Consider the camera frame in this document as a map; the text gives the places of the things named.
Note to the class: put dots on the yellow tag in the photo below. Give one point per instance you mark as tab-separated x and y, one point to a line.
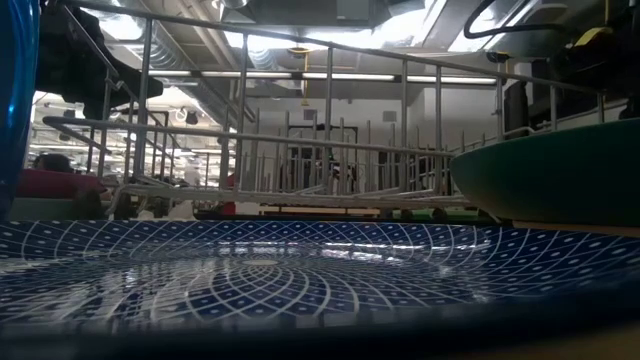
592	36

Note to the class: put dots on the ceiling light strip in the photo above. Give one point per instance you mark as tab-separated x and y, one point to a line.
350	77

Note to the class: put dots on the person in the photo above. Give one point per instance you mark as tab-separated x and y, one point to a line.
52	164

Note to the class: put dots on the dark green plate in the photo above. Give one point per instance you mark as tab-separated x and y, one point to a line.
550	175

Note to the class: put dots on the black frame post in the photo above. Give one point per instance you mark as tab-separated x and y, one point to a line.
516	110

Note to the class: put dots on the blue patterned plate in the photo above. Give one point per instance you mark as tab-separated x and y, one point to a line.
300	280

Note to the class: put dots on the blue dish soap bottle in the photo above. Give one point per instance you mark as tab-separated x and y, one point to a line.
17	100

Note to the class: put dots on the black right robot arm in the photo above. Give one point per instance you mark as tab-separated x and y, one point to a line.
600	70

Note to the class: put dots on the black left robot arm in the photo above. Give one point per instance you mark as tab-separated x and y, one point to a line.
80	60

